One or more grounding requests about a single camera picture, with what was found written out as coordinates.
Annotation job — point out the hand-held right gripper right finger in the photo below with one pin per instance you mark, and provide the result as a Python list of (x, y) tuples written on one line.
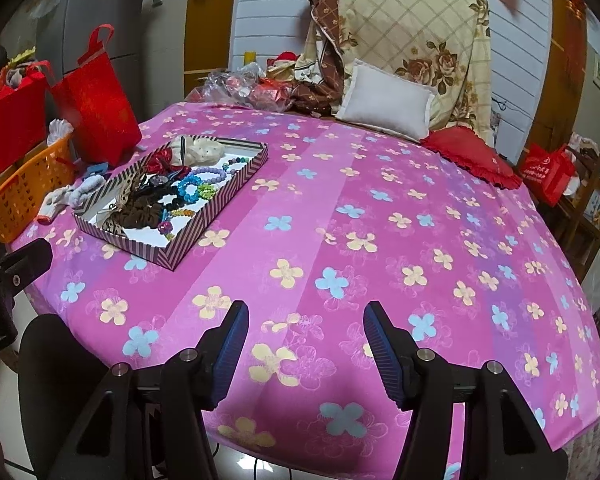
[(380, 345)]

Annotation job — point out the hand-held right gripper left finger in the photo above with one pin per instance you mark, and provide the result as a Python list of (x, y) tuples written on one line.
[(230, 345)]

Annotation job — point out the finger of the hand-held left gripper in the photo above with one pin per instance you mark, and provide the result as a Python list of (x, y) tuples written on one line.
[(30, 257)]

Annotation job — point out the brown scrunchie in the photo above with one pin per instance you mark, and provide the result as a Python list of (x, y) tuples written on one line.
[(140, 212)]

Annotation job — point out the striped cardboard tray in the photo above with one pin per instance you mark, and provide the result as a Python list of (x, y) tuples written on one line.
[(220, 204)]

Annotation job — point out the red bow hair clip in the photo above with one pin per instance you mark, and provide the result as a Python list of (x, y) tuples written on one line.
[(160, 162)]

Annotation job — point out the cream dotted scrunchie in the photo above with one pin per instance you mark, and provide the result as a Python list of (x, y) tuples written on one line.
[(205, 151)]

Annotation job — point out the orange plastic basket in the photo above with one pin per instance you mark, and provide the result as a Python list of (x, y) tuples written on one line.
[(25, 195)]

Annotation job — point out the white cloth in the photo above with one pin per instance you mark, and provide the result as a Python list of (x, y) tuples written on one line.
[(60, 132)]

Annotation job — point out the red gift bag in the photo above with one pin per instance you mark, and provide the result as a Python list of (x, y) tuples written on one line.
[(10, 125), (97, 105)]

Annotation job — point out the red ruffled pillow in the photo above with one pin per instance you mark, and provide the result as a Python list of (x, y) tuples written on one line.
[(470, 152)]

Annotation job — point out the red printed shopping bag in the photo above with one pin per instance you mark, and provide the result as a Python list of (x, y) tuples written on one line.
[(547, 172)]

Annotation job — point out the white pillow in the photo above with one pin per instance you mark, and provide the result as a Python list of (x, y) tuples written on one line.
[(385, 100)]

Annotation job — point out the wooden chair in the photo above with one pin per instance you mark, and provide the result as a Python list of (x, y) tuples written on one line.
[(592, 210)]

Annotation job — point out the red plastic packaging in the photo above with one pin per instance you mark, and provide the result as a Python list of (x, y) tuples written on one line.
[(270, 92)]

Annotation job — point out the clear plastic bag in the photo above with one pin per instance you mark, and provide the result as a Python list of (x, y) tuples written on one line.
[(230, 85)]

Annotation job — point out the grey refrigerator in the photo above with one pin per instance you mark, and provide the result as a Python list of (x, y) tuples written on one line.
[(105, 0)]

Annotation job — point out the red white plush toy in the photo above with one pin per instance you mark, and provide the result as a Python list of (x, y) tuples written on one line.
[(282, 62)]

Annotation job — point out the yellow cap bottle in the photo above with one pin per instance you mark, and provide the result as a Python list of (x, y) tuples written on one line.
[(250, 57)]

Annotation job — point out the orange wooden door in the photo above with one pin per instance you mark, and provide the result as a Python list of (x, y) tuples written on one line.
[(210, 30), (565, 85)]

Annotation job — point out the brown patterned quilt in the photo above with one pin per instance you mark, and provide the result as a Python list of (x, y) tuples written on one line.
[(325, 20)]

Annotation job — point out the cream floral quilt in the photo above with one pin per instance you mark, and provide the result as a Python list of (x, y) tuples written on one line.
[(405, 15)]

